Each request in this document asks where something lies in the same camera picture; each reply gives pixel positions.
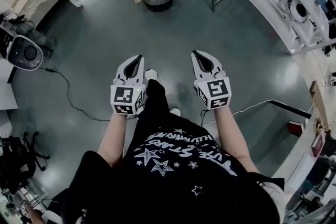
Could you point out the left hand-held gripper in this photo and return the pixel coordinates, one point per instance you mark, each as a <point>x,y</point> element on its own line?
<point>122,94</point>

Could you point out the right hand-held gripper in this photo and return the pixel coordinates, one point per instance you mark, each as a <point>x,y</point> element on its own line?
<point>218,91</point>

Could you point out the person's left forearm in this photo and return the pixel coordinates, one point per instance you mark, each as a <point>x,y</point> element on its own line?
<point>113,139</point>

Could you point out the person's right forearm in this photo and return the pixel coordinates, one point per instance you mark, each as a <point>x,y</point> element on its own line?
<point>231,133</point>

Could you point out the person's left white shoe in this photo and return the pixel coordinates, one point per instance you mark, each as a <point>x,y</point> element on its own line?
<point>151,74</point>

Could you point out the person's white shoe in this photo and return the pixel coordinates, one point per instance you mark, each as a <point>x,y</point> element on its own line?
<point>175,112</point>
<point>151,74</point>

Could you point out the person's black trousers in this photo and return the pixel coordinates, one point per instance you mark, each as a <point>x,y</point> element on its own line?
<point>157,102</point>

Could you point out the person's right white shoe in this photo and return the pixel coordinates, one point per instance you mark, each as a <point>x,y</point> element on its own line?
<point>175,112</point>

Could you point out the grey white rounded device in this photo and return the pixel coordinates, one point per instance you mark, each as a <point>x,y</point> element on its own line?
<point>23,52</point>

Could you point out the red box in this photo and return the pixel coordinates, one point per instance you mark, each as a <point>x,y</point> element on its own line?
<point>295,128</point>

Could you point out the silver helmet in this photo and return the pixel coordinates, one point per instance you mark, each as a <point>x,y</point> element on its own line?
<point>299,9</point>

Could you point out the person's black star-print shirt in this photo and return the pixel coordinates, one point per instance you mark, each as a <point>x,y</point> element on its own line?
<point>170,186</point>

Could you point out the black equipment stand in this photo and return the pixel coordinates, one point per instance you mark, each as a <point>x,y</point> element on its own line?
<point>15,162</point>

